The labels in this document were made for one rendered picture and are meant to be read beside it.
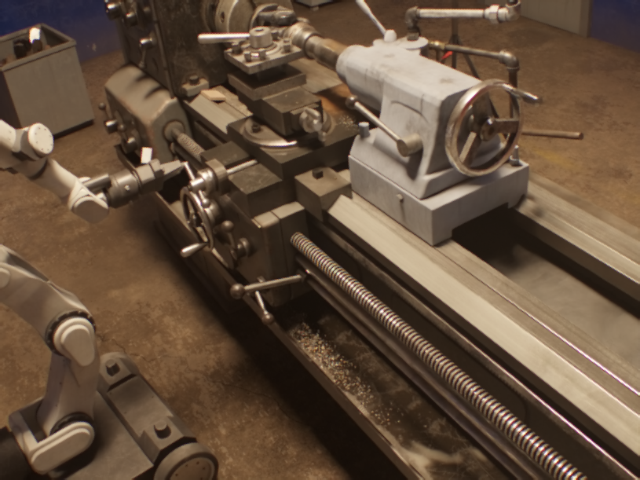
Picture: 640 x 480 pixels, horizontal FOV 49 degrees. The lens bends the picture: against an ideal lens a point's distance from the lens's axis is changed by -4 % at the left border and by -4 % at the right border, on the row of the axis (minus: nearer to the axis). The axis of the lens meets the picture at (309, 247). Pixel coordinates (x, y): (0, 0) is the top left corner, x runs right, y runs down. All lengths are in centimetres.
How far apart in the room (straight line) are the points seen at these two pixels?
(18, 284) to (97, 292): 135
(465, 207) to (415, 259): 18
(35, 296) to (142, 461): 61
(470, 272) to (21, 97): 336
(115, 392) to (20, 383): 58
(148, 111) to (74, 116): 199
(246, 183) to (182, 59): 77
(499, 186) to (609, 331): 42
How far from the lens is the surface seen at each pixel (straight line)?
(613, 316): 171
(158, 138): 266
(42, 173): 179
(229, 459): 237
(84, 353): 202
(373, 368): 200
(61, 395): 213
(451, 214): 168
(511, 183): 178
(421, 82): 168
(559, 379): 139
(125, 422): 232
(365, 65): 182
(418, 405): 190
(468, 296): 153
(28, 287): 189
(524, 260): 184
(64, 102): 458
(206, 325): 285
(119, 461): 225
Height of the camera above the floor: 183
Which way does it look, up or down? 36 degrees down
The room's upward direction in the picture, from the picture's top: 8 degrees counter-clockwise
